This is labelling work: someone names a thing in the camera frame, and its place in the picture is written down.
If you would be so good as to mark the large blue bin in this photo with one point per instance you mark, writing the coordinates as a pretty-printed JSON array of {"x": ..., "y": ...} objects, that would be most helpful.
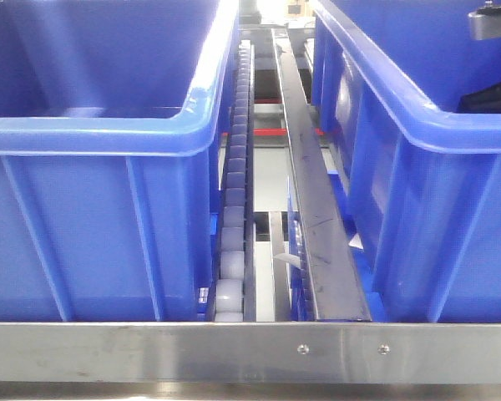
[
  {"x": 424, "y": 181},
  {"x": 110, "y": 115}
]

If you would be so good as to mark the white roller track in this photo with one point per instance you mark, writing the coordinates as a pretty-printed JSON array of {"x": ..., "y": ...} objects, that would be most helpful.
[{"x": 233, "y": 297}]

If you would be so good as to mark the large blue bin left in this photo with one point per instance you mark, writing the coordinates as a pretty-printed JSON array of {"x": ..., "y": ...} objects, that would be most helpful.
[{"x": 110, "y": 115}]

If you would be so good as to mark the large blue bin right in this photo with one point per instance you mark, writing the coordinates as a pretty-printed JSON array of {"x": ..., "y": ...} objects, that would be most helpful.
[{"x": 424, "y": 181}]

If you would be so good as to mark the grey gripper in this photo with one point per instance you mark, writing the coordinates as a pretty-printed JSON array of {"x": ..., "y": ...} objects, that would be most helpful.
[{"x": 484, "y": 23}]

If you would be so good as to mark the steel front shelf beam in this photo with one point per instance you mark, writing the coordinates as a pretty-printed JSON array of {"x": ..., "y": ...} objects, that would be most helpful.
[{"x": 251, "y": 352}]

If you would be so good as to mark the steel divider rail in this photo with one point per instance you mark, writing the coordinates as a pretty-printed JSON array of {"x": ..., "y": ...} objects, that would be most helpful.
[{"x": 330, "y": 277}]

